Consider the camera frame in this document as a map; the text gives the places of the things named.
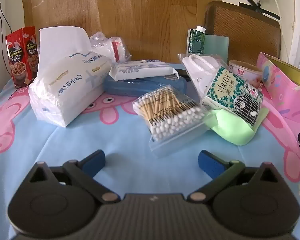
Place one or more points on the clear bag with white rolls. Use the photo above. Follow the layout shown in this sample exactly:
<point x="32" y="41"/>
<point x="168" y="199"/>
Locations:
<point x="110" y="46"/>

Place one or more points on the clear cotton swab box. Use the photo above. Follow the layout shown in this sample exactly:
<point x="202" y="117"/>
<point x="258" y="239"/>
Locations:
<point x="170" y="120"/>

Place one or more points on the brown woven chair back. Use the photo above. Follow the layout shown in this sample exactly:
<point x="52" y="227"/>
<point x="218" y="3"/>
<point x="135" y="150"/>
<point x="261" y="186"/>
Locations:
<point x="245" y="30"/>

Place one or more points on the pale teal card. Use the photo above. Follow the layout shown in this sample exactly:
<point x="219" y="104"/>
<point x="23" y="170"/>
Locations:
<point x="216" y="45"/>

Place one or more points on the green drink carton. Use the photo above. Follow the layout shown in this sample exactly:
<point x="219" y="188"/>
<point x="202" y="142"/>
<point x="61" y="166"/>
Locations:
<point x="196" y="41"/>

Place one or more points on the light green cloth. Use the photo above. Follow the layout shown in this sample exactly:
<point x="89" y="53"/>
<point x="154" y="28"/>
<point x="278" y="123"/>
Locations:
<point x="230" y="130"/>

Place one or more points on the green patterned tissue pack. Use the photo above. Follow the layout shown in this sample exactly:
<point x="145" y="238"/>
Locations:
<point x="227" y="87"/>

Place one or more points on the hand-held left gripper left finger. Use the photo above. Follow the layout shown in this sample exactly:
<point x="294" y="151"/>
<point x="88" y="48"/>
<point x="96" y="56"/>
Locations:
<point x="93" y="161"/>

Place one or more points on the red snack box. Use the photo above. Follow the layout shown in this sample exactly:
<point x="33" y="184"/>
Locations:
<point x="21" y="55"/>

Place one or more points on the black tape strips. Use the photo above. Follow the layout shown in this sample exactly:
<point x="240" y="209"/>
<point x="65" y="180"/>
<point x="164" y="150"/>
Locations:
<point x="265" y="12"/>

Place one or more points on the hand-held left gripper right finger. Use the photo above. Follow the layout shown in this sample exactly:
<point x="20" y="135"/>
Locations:
<point x="210" y="165"/>

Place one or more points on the large white tissue pack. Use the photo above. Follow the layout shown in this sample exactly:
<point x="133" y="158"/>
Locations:
<point x="65" y="92"/>

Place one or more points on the pink tin box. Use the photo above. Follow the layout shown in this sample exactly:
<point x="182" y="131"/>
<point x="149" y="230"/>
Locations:
<point x="277" y="85"/>

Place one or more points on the wooden board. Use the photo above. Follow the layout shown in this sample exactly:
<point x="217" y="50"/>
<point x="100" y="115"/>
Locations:
<point x="140" y="17"/>

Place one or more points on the white wet wipes pack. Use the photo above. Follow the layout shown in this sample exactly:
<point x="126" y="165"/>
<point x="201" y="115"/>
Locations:
<point x="140" y="68"/>

